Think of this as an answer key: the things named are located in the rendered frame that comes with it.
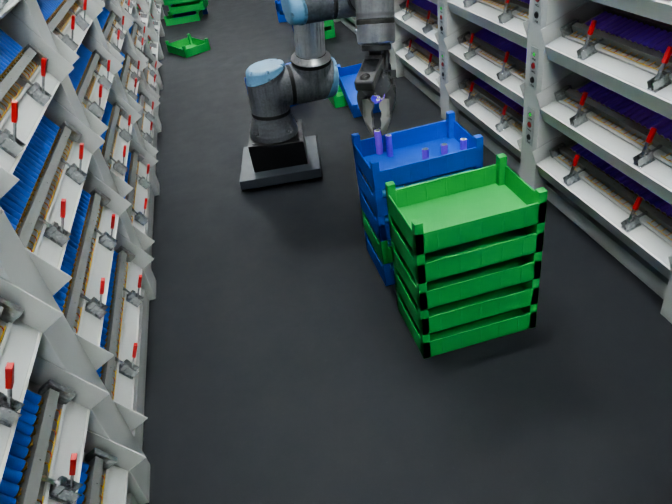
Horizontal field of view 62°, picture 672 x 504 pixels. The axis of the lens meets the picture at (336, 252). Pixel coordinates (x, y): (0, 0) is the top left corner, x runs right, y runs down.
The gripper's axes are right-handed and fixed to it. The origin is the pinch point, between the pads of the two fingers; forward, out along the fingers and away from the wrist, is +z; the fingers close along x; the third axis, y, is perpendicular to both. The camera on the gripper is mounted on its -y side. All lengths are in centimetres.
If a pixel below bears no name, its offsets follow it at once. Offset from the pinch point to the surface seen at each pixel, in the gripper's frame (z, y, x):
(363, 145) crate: 6.9, 15.9, 8.2
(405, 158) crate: 10.6, 15.9, -3.7
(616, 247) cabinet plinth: 38, 26, -61
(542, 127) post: 8, 50, -40
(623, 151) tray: 9, 19, -59
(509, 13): -25, 65, -28
